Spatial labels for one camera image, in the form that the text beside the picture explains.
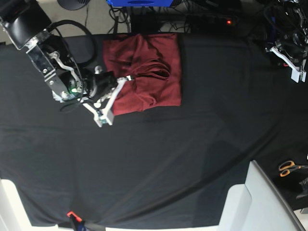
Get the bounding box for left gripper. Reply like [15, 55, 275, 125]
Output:
[265, 40, 308, 72]

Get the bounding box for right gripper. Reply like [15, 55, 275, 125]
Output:
[81, 66, 134, 120]

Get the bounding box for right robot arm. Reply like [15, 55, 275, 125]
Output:
[0, 0, 133, 127]

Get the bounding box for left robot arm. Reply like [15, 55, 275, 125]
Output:
[263, 0, 308, 77]

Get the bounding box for blue box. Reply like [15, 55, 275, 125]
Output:
[107, 0, 173, 7]

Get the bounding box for black round lamp base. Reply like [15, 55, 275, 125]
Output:
[57, 0, 90, 11]

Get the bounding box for black table cloth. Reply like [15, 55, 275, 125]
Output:
[0, 34, 308, 229]

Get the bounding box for blue clamp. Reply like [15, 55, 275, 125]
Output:
[67, 211, 88, 231]

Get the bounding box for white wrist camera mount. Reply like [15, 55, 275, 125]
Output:
[291, 69, 307, 83]

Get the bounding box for yellow handled scissors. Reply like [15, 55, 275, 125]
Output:
[278, 160, 308, 177]

